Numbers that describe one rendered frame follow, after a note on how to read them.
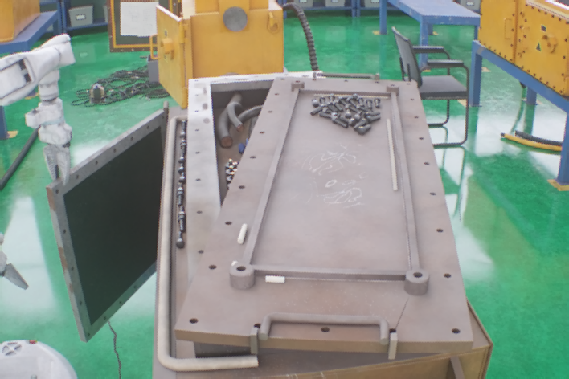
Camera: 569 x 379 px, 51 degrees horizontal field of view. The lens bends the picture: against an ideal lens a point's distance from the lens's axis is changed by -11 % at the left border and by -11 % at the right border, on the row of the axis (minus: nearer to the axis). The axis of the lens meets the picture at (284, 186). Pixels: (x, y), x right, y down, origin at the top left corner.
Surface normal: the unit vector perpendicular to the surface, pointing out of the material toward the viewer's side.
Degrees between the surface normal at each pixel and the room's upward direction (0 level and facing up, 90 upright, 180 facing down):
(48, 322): 0
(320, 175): 0
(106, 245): 90
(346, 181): 0
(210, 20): 90
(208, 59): 90
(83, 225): 90
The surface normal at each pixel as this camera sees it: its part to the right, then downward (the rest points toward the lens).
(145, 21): -0.16, 0.44
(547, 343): -0.01, -0.90
